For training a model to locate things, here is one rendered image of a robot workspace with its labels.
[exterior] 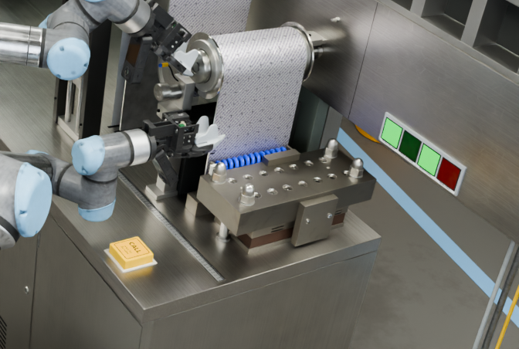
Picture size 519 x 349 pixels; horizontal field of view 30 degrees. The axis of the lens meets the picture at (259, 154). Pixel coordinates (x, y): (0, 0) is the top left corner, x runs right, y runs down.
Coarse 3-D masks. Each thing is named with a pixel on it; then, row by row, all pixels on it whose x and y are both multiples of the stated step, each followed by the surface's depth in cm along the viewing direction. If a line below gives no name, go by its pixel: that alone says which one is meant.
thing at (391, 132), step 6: (390, 120) 216; (390, 126) 216; (396, 126) 215; (384, 132) 218; (390, 132) 217; (396, 132) 215; (384, 138) 219; (390, 138) 217; (396, 138) 216; (396, 144) 216
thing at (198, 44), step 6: (198, 42) 213; (204, 42) 211; (192, 48) 215; (198, 48) 213; (204, 48) 212; (210, 48) 210; (306, 48) 224; (210, 54) 210; (210, 60) 210; (216, 60) 209; (216, 66) 209; (306, 66) 225; (216, 72) 209; (210, 78) 212; (216, 78) 210; (198, 84) 216; (204, 84) 214; (210, 84) 212; (204, 90) 214
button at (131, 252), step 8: (128, 240) 209; (136, 240) 209; (112, 248) 206; (120, 248) 206; (128, 248) 206; (136, 248) 207; (144, 248) 207; (120, 256) 203; (128, 256) 204; (136, 256) 204; (144, 256) 205; (152, 256) 206; (120, 264) 204; (128, 264) 203; (136, 264) 204
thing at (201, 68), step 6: (198, 54) 211; (204, 54) 211; (198, 60) 211; (204, 60) 210; (192, 66) 214; (198, 66) 212; (204, 66) 210; (210, 66) 211; (198, 72) 213; (204, 72) 210; (210, 72) 211; (192, 78) 215; (198, 78) 213; (204, 78) 211
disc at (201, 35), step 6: (192, 36) 215; (198, 36) 213; (204, 36) 212; (210, 36) 210; (192, 42) 216; (210, 42) 210; (216, 48) 209; (216, 54) 209; (222, 60) 208; (222, 66) 208; (222, 72) 209; (222, 78) 209; (216, 84) 211; (198, 90) 217; (210, 90) 213; (216, 90) 211; (204, 96) 216; (210, 96) 214
